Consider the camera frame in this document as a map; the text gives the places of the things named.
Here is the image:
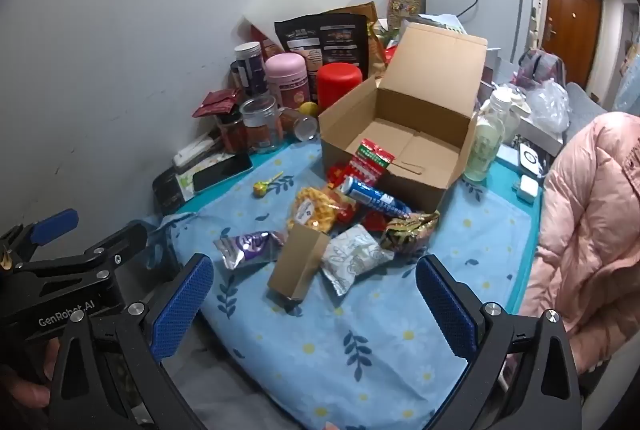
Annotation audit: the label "white round-marked device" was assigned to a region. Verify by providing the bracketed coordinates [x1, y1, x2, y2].
[517, 142, 551, 171]

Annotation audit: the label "black snack bag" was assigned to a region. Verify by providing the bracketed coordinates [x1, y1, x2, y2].
[274, 12, 373, 78]

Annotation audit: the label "pink canister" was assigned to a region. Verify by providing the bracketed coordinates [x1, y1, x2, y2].
[265, 54, 310, 111]

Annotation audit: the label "yellow lollipop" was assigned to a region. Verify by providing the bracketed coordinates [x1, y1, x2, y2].
[252, 171, 285, 199]

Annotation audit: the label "pink puffer jacket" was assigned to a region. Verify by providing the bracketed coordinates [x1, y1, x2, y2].
[517, 112, 640, 376]

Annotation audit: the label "brown wooden door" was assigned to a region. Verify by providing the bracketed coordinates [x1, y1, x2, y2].
[540, 0, 603, 93]

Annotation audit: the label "black smartphone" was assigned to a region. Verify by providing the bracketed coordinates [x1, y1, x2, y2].
[192, 152, 253, 194]

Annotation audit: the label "white green tissue box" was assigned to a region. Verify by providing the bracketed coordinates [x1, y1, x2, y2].
[172, 134, 236, 203]

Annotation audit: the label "green gold snack packet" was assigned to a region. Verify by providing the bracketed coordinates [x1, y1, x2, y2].
[379, 210, 441, 255]

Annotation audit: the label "small brown cardboard box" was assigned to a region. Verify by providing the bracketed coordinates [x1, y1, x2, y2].
[267, 222, 331, 301]

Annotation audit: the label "tipped glass jar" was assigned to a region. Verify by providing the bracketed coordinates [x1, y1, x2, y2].
[280, 107, 320, 141]

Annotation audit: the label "small jar with red contents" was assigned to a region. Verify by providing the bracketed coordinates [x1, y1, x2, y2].
[216, 110, 248, 155]

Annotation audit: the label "person's left hand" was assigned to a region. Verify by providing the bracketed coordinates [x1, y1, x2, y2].
[0, 341, 61, 411]

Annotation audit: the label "silver purple snack packet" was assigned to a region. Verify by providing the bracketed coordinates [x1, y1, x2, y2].
[213, 230, 288, 271]

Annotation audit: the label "red canister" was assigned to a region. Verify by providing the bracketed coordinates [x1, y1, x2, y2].
[316, 64, 364, 117]

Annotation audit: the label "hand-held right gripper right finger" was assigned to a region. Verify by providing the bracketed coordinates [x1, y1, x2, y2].
[416, 254, 585, 430]

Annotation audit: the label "red gold snack packet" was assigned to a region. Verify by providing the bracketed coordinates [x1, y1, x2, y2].
[357, 207, 401, 233]

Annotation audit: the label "clear plastic bag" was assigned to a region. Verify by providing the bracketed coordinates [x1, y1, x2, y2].
[525, 78, 571, 133]

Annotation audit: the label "yellow waffle snack packet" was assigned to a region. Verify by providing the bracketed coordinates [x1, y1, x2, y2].
[286, 186, 351, 235]

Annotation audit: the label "grey sofa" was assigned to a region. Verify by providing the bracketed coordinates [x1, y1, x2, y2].
[565, 82, 608, 141]

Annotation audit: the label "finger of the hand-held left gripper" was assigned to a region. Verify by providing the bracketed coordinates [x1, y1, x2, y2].
[19, 221, 149, 271]
[0, 209, 80, 268]

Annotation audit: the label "white paper stack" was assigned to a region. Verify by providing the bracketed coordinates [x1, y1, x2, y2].
[415, 14, 468, 35]

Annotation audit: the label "decorative plate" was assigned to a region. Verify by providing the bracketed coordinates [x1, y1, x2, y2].
[387, 0, 426, 30]

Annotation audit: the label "clear glass jar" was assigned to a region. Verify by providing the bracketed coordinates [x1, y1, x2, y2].
[240, 96, 281, 155]

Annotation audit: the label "dark purple jar white lid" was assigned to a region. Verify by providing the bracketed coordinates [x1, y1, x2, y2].
[234, 42, 268, 100]

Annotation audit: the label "pink grey backpack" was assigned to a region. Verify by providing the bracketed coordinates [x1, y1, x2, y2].
[510, 48, 566, 88]

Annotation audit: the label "red green snack packet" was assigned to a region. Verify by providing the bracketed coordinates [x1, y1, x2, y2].
[345, 139, 397, 191]

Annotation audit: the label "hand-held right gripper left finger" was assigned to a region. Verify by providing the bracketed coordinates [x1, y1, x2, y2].
[50, 254, 216, 430]

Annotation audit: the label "white patterned snack packet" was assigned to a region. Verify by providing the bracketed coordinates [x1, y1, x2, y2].
[320, 224, 396, 297]

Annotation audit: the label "clear plastic bottle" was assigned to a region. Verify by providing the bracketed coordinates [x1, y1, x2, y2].
[462, 90, 521, 183]

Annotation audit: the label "red yellow snack packet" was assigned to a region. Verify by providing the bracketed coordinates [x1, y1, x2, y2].
[327, 162, 361, 191]

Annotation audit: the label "black box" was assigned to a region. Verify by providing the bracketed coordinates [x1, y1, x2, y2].
[152, 170, 188, 217]

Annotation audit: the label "blue candy tube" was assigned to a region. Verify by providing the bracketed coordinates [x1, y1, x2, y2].
[342, 176, 413, 217]

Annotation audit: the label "white refrigerator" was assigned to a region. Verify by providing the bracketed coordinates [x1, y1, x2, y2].
[427, 0, 536, 65]

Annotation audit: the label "white charger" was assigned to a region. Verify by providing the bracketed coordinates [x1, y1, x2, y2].
[512, 175, 542, 201]

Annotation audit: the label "dark red foil sachets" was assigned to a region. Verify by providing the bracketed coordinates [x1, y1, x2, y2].
[192, 88, 246, 119]

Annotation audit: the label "blue floral cloth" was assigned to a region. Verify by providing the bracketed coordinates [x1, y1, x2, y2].
[145, 140, 543, 430]

